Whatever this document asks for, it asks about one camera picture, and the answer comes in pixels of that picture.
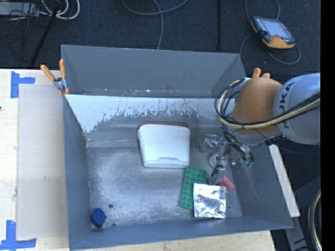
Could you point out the silver foil packet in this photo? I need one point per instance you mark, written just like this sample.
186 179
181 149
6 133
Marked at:
209 201

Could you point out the black cylinder on white bracket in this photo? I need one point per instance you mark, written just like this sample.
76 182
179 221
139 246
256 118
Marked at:
273 140

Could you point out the green studded flat plate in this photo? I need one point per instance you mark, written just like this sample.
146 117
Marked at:
189 187

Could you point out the pale wood flat board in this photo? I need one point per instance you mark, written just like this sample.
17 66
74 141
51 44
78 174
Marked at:
42 153

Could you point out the red-orange toy piece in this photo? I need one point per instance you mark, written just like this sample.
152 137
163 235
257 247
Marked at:
227 183

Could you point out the white plastic box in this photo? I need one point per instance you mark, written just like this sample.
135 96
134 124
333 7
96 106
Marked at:
165 145

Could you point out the blue round cap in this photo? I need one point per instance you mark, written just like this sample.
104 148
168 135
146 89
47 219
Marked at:
98 217

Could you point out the grey metal bin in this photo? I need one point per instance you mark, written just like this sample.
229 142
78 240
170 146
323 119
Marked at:
131 187

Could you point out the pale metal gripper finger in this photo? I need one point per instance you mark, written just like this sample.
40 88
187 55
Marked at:
214 141
218 161

